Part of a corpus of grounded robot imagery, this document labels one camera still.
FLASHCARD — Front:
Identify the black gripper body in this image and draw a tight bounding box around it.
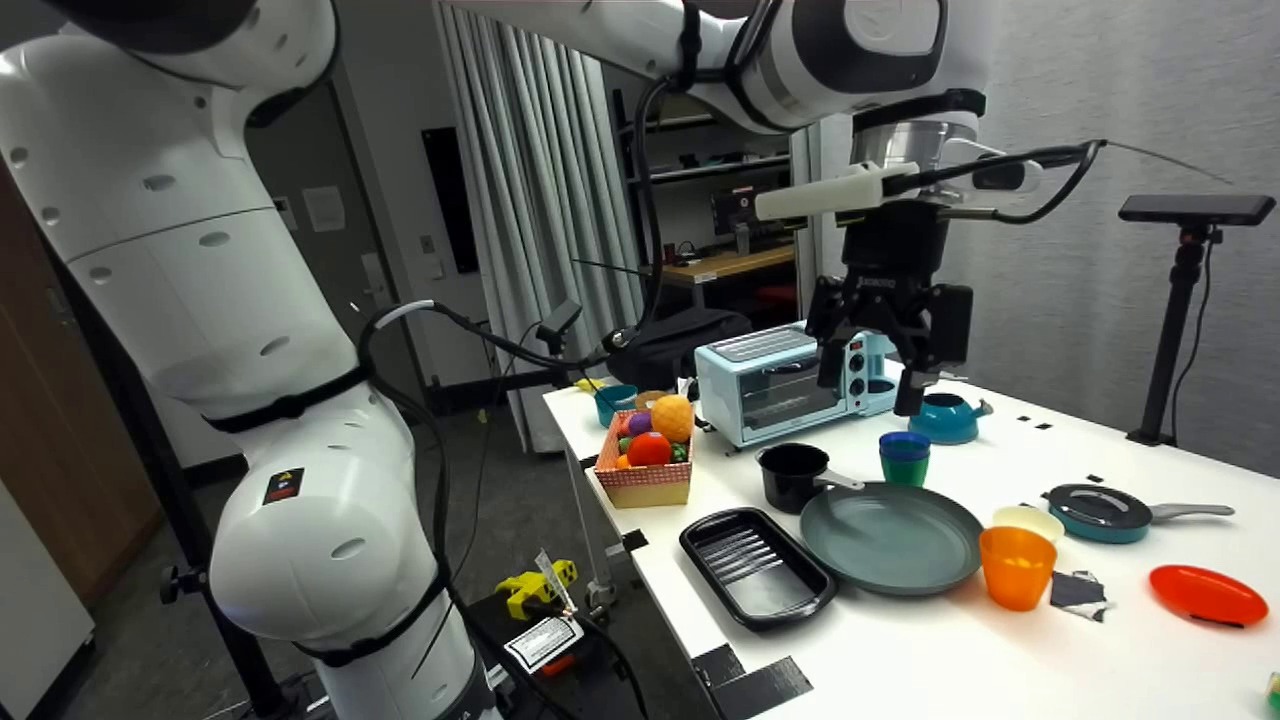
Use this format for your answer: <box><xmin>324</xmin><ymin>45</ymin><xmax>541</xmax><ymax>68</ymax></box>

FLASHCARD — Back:
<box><xmin>805</xmin><ymin>195</ymin><xmax>975</xmax><ymax>370</ymax></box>

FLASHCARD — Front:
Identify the translucent orange cup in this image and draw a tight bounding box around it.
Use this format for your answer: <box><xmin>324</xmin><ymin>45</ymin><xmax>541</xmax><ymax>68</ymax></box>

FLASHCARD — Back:
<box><xmin>975</xmin><ymin>526</ymin><xmax>1060</xmax><ymax>615</ymax></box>

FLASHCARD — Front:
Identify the blue plastic cup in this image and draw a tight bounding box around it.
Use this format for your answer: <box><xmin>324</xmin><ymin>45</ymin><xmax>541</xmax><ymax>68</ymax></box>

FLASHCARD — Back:
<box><xmin>874</xmin><ymin>429</ymin><xmax>936</xmax><ymax>463</ymax></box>

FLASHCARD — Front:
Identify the green plastic cup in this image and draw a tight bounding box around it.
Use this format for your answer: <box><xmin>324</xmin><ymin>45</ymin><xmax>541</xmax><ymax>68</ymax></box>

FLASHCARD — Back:
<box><xmin>874</xmin><ymin>451</ymin><xmax>932</xmax><ymax>491</ymax></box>

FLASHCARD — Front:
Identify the dark grey-green plate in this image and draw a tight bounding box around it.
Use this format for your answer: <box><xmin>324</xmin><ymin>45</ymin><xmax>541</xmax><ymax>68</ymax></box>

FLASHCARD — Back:
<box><xmin>796</xmin><ymin>480</ymin><xmax>988</xmax><ymax>600</ymax></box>

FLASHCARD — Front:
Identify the small teal cup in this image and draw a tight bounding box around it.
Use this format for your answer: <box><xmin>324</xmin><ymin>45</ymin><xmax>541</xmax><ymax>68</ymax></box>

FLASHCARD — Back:
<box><xmin>590</xmin><ymin>380</ymin><xmax>644</xmax><ymax>432</ymax></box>

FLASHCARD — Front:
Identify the small orange-red plate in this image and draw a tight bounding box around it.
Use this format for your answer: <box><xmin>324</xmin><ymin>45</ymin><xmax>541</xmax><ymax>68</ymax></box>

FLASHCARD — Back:
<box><xmin>1149</xmin><ymin>562</ymin><xmax>1270</xmax><ymax>632</ymax></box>

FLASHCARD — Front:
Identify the teal toy kettle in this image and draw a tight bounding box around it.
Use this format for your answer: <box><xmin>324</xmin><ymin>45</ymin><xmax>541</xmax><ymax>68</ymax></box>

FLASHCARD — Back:
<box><xmin>909</xmin><ymin>393</ymin><xmax>997</xmax><ymax>450</ymax></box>

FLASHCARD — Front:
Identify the light blue toaster oven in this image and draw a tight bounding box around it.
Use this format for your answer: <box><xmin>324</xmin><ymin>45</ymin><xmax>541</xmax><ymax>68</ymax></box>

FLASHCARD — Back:
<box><xmin>693</xmin><ymin>319</ymin><xmax>904</xmax><ymax>451</ymax></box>

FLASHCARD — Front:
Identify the black toy saucepan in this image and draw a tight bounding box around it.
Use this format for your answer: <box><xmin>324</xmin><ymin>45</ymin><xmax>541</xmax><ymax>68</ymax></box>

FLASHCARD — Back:
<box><xmin>757</xmin><ymin>440</ymin><xmax>873</xmax><ymax>516</ymax></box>

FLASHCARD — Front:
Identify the black fabric bag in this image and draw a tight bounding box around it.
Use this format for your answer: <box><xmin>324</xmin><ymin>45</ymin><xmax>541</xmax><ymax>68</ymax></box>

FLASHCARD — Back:
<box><xmin>603</xmin><ymin>307</ymin><xmax>757</xmax><ymax>393</ymax></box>

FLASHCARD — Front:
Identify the orange plush fruit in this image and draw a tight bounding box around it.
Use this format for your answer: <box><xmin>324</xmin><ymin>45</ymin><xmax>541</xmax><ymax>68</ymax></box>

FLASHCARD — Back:
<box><xmin>648</xmin><ymin>393</ymin><xmax>701</xmax><ymax>450</ymax></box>

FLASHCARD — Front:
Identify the cream bowl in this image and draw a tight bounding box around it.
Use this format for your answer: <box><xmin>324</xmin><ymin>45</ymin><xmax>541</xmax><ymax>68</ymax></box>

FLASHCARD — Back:
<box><xmin>990</xmin><ymin>501</ymin><xmax>1066</xmax><ymax>551</ymax></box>

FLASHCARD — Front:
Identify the grey backdrop curtain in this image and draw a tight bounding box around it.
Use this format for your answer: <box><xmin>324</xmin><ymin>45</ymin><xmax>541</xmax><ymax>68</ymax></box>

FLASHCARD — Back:
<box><xmin>796</xmin><ymin>0</ymin><xmax>1280</xmax><ymax>478</ymax></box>

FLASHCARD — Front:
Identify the red plush tomato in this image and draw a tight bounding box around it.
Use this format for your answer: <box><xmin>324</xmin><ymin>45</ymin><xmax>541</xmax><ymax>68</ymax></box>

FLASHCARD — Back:
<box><xmin>623</xmin><ymin>429</ymin><xmax>674</xmax><ymax>467</ymax></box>

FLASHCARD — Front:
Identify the black ridged grill tray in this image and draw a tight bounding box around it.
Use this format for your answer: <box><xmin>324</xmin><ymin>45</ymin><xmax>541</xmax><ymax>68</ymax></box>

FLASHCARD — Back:
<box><xmin>674</xmin><ymin>504</ymin><xmax>841</xmax><ymax>632</ymax></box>

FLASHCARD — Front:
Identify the small teal frying pan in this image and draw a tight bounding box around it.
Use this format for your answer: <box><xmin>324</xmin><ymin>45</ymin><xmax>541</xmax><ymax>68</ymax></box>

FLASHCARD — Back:
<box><xmin>1040</xmin><ymin>480</ymin><xmax>1241</xmax><ymax>548</ymax></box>

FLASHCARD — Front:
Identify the red checkered basket box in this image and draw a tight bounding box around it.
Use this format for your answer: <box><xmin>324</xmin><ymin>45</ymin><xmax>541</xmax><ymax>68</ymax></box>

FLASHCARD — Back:
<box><xmin>590</xmin><ymin>407</ymin><xmax>695</xmax><ymax>511</ymax></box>

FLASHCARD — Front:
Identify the black tripod stand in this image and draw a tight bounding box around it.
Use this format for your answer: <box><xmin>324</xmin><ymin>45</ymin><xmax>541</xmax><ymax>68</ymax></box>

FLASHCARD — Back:
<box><xmin>1128</xmin><ymin>219</ymin><xmax>1225</xmax><ymax>450</ymax></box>

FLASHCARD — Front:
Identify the dark grey packet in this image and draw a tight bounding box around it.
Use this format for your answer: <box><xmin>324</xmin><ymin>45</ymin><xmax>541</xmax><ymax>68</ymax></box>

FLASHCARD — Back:
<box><xmin>1047</xmin><ymin>569</ymin><xmax>1112</xmax><ymax>626</ymax></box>

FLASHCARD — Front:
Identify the black tape strip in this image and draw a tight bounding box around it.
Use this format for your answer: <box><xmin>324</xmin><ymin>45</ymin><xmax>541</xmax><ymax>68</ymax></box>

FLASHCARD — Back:
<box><xmin>693</xmin><ymin>645</ymin><xmax>750</xmax><ymax>694</ymax></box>
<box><xmin>711</xmin><ymin>655</ymin><xmax>816</xmax><ymax>720</ymax></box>

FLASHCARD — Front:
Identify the yellow clamp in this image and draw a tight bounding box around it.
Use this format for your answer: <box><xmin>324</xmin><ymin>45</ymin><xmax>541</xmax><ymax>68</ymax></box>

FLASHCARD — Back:
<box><xmin>490</xmin><ymin>558</ymin><xmax>580</xmax><ymax>626</ymax></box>

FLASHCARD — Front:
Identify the white label card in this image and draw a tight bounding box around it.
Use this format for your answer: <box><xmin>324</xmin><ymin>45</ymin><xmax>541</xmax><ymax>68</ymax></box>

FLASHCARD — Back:
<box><xmin>501</xmin><ymin>614</ymin><xmax>587</xmax><ymax>678</ymax></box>

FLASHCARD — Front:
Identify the grey door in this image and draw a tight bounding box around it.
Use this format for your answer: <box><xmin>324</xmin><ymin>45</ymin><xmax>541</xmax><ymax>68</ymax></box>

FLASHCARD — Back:
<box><xmin>245</xmin><ymin>77</ymin><xmax>403</xmax><ymax>405</ymax></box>

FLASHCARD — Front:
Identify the white door sign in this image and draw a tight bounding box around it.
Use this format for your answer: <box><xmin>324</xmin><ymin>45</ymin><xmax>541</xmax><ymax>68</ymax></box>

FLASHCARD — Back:
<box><xmin>297</xmin><ymin>183</ymin><xmax>347</xmax><ymax>236</ymax></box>

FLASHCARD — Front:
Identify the brown wooden panel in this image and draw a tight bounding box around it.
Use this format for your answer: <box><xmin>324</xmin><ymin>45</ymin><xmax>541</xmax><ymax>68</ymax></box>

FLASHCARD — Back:
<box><xmin>0</xmin><ymin>171</ymin><xmax>165</xmax><ymax>615</ymax></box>

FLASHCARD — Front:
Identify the white cabinet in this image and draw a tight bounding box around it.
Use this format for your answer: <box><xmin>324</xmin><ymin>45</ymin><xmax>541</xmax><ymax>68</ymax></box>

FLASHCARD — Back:
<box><xmin>0</xmin><ymin>478</ymin><xmax>97</xmax><ymax>720</ymax></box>

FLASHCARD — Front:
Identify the black camera on stand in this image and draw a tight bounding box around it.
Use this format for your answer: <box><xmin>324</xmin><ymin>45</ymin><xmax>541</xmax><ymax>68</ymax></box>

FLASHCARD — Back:
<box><xmin>1114</xmin><ymin>192</ymin><xmax>1280</xmax><ymax>228</ymax></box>

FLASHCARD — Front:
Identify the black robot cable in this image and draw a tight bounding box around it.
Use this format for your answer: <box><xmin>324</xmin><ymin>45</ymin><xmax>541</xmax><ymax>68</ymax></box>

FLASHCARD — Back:
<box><xmin>355</xmin><ymin>296</ymin><xmax>630</xmax><ymax>432</ymax></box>

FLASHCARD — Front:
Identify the black wall panel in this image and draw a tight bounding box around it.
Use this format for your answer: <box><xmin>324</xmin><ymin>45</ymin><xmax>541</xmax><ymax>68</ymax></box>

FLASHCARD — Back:
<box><xmin>420</xmin><ymin>125</ymin><xmax>479</xmax><ymax>275</ymax></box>

